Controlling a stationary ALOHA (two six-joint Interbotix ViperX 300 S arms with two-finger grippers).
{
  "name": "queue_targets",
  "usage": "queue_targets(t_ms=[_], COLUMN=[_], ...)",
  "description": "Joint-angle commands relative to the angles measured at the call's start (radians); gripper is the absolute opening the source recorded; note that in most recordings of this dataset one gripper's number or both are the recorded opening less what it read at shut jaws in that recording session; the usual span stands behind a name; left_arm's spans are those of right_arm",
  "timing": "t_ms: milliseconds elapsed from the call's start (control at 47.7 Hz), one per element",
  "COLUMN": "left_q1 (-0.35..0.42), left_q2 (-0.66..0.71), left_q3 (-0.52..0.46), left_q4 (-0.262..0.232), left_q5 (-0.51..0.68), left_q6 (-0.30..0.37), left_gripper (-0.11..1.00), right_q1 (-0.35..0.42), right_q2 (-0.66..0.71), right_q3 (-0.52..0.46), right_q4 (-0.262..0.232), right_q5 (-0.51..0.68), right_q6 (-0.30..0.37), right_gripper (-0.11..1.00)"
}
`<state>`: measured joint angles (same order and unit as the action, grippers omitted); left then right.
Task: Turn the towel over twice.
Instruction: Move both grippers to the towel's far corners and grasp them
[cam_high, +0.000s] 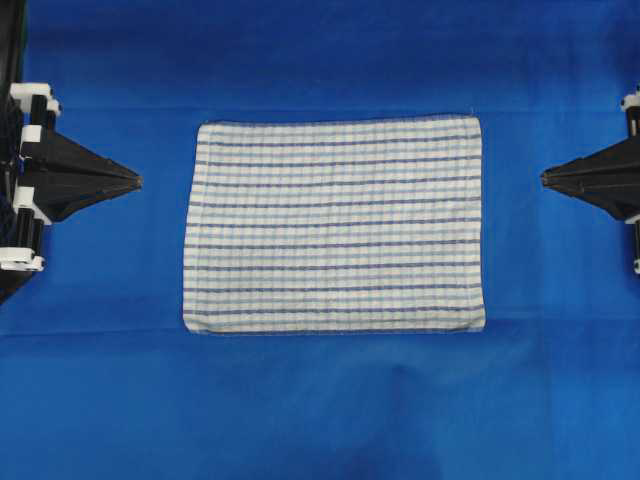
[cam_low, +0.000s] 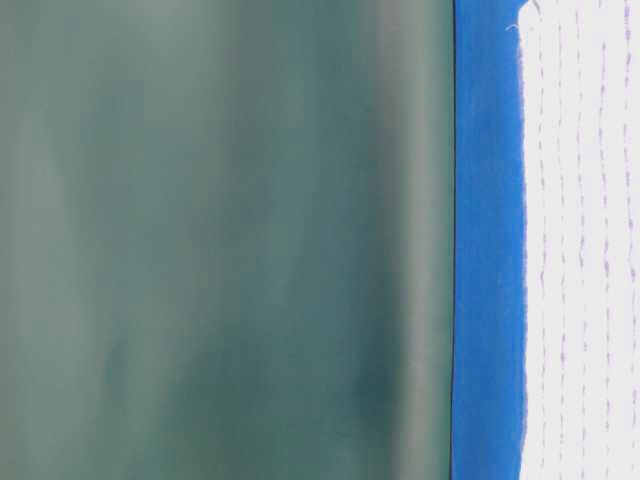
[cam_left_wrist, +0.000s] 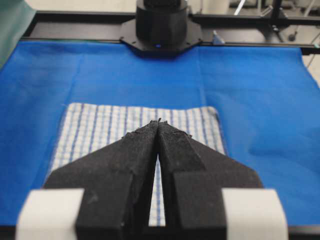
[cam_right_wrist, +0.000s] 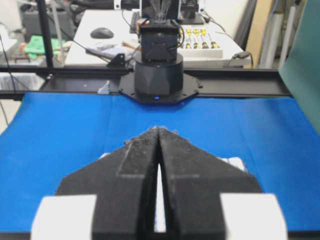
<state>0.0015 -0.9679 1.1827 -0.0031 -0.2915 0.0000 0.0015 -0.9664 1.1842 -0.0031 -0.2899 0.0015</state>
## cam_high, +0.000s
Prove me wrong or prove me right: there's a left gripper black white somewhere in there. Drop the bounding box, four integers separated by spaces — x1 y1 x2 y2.
1 82 142 272

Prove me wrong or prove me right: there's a blue striped white towel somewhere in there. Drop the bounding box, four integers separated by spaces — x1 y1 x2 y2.
182 115 485 334

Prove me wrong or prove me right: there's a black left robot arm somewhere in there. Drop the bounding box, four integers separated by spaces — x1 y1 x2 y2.
1 1 143 274

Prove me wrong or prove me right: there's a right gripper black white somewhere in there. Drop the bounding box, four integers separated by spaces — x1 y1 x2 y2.
541 85 639 274

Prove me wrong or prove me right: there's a blue table cloth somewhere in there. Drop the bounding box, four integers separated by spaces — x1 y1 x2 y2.
1 1 639 479

